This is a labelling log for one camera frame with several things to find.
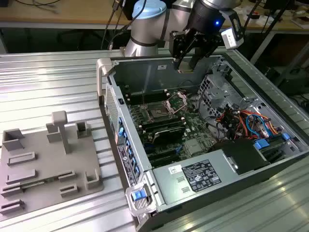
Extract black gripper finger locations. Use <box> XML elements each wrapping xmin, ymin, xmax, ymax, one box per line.
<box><xmin>169</xmin><ymin>30</ymin><xmax>194</xmax><ymax>71</ymax></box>
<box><xmin>189</xmin><ymin>34</ymin><xmax>222</xmax><ymax>70</ymax></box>

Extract CPU small plate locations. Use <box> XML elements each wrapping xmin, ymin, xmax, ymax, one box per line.
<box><xmin>178</xmin><ymin>61</ymin><xmax>194</xmax><ymax>73</ymax></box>

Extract metal socket cover frame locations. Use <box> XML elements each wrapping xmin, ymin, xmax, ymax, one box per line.
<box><xmin>164</xmin><ymin>90</ymin><xmax>189</xmax><ymax>114</ymax></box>

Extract CPU socket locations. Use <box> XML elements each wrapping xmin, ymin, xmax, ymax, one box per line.
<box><xmin>144</xmin><ymin>102</ymin><xmax>170</xmax><ymax>121</ymax></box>

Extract white box black top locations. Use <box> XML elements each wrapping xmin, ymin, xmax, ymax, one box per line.
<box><xmin>245</xmin><ymin>13</ymin><xmax>261</xmax><ymax>22</ymax></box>

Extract perforated metal drive cage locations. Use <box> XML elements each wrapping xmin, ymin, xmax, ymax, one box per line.
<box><xmin>197</xmin><ymin>73</ymin><xmax>242</xmax><ymax>119</ymax></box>

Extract green motherboard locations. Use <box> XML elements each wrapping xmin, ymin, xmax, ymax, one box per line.
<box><xmin>125</xmin><ymin>83</ymin><xmax>219</xmax><ymax>168</ymax></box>

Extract black installed RAM sticks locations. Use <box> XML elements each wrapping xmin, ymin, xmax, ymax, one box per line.
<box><xmin>141</xmin><ymin>118</ymin><xmax>182</xmax><ymax>132</ymax></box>

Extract open grey PC case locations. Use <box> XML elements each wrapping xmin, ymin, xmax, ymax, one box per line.
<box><xmin>96</xmin><ymin>52</ymin><xmax>309</xmax><ymax>232</ymax></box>

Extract black graphics card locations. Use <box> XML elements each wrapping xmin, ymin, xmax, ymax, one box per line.
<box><xmin>152</xmin><ymin>127</ymin><xmax>187</xmax><ymax>146</ymax></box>

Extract brown notebook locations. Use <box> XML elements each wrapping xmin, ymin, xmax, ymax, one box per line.
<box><xmin>291</xmin><ymin>16</ymin><xmax>309</xmax><ymax>28</ymax></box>

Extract silver chipset heat sink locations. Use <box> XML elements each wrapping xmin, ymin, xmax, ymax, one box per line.
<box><xmin>184</xmin><ymin>139</ymin><xmax>204</xmax><ymax>156</ymax></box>

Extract wooden desk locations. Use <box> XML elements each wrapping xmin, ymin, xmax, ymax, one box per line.
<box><xmin>0</xmin><ymin>0</ymin><xmax>309</xmax><ymax>33</ymax></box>

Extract large blue carrier tab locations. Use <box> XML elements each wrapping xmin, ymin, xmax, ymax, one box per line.
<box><xmin>254</xmin><ymin>139</ymin><xmax>270</xmax><ymax>151</ymax></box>

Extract black plastic air shroud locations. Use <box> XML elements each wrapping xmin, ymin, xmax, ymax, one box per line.
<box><xmin>209</xmin><ymin>139</ymin><xmax>271</xmax><ymax>175</ymax></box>

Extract grey power supply unit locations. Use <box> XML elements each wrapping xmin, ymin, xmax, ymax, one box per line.
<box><xmin>152</xmin><ymin>148</ymin><xmax>239</xmax><ymax>206</ymax></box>

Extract blue case latch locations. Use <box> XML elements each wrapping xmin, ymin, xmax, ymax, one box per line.
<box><xmin>131</xmin><ymin>190</ymin><xmax>147</xmax><ymax>202</ymax></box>

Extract grey parts rack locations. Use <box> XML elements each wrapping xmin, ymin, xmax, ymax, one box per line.
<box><xmin>0</xmin><ymin>110</ymin><xmax>105</xmax><ymax>221</ymax></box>

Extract green RAM stick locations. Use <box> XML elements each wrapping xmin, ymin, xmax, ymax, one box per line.
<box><xmin>20</xmin><ymin>176</ymin><xmax>60</xmax><ymax>188</ymax></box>

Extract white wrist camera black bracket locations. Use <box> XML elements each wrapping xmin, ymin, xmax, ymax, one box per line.
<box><xmin>221</xmin><ymin>11</ymin><xmax>245</xmax><ymax>51</ymax></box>

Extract coloured wire bundle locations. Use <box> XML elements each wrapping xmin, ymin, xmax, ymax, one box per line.
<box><xmin>216</xmin><ymin>108</ymin><xmax>284</xmax><ymax>142</ymax></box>

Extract grey case handle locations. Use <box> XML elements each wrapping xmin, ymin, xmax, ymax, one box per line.
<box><xmin>96</xmin><ymin>58</ymin><xmax>114</xmax><ymax>98</ymax></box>
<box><xmin>125</xmin><ymin>183</ymin><xmax>158</xmax><ymax>217</ymax></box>

